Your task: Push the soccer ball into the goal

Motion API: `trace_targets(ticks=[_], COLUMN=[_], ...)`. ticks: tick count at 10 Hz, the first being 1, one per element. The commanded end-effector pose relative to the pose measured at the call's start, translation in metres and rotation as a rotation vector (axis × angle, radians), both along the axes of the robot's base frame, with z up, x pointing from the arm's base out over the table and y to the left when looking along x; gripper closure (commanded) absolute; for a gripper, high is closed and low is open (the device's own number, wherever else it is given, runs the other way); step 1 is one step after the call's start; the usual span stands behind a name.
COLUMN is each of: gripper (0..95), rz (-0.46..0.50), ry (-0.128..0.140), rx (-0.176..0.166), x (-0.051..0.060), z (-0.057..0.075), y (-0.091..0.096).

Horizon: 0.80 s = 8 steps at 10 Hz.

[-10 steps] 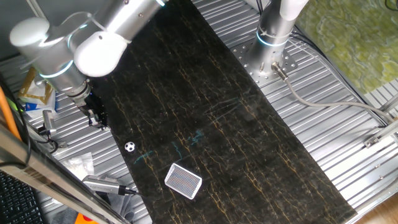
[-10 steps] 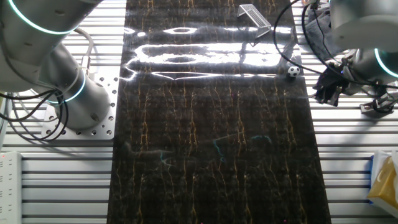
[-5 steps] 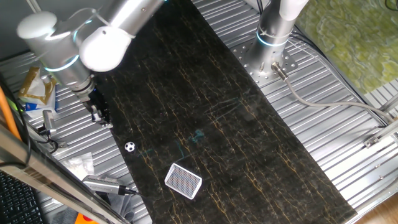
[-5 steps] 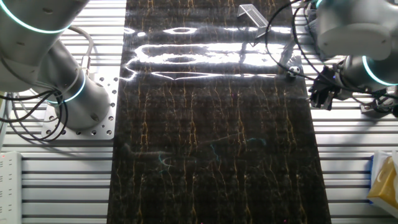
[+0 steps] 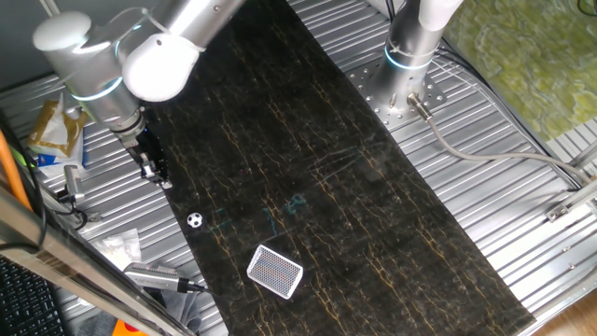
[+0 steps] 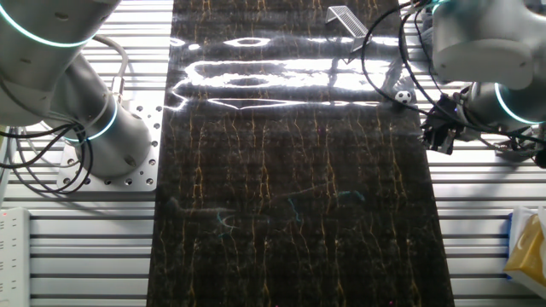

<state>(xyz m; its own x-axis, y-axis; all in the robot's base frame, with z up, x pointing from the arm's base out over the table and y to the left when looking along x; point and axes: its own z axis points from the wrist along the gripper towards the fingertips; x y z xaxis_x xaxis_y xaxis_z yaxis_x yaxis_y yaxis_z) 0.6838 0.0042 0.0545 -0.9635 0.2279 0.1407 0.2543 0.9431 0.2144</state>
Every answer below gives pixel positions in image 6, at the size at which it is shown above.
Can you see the black marble pattern mat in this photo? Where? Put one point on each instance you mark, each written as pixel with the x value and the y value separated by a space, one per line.
pixel 277 192

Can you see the white mesh goal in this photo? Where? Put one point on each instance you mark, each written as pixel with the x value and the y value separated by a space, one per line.
pixel 352 23

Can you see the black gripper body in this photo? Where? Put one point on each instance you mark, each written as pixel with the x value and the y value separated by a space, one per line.
pixel 448 117

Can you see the small black white soccer ball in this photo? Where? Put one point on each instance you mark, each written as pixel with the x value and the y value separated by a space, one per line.
pixel 403 97

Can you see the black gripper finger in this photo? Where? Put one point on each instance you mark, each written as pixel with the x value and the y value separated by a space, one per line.
pixel 445 145
pixel 430 133

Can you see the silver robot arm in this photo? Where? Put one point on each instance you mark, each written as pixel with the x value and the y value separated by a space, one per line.
pixel 482 42

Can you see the camera stand bracket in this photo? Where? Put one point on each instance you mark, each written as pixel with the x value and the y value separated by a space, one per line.
pixel 512 151

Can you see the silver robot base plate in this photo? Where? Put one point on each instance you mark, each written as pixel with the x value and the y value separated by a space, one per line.
pixel 145 170

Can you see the white power strip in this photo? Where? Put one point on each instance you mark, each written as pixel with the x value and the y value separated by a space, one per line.
pixel 13 260

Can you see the blue white tissue packet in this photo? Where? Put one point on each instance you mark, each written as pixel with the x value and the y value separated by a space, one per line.
pixel 509 234

